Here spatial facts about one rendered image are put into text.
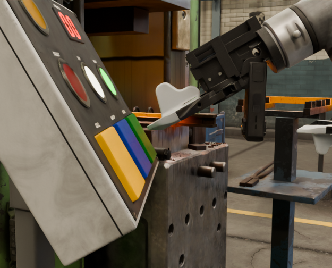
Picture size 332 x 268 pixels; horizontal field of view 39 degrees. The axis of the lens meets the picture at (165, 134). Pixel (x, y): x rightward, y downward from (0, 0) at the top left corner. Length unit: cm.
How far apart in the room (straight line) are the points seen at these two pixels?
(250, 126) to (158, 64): 80
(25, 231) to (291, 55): 42
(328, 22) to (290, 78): 811
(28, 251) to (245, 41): 40
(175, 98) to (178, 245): 51
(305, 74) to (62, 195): 836
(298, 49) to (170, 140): 54
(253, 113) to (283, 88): 814
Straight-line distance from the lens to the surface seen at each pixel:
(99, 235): 44
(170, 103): 66
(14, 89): 44
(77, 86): 48
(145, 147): 65
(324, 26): 67
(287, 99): 170
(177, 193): 105
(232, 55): 67
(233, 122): 908
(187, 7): 121
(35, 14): 50
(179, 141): 117
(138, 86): 146
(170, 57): 142
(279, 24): 66
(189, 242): 115
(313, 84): 871
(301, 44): 66
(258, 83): 66
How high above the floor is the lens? 109
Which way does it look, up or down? 7 degrees down
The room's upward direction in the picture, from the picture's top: straight up
